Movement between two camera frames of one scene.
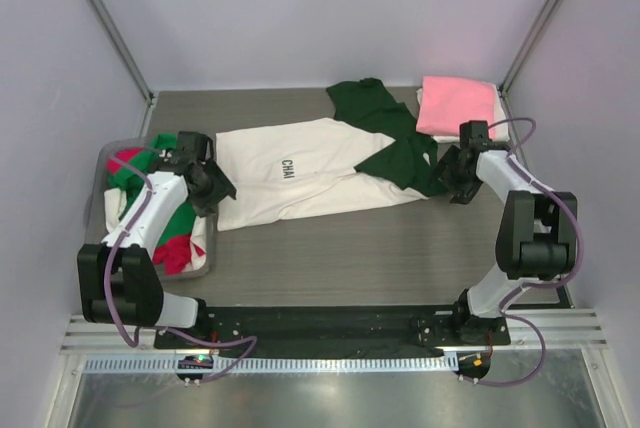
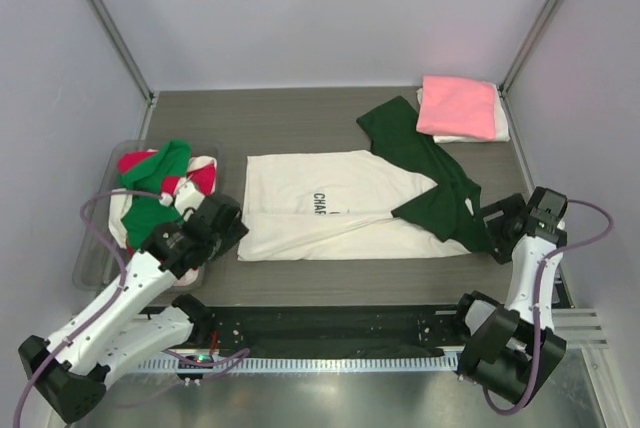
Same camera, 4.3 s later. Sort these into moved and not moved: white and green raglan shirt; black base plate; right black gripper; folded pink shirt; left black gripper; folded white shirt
Moved: right black gripper; left black gripper; white and green raglan shirt
Not moved: folded white shirt; black base plate; folded pink shirt
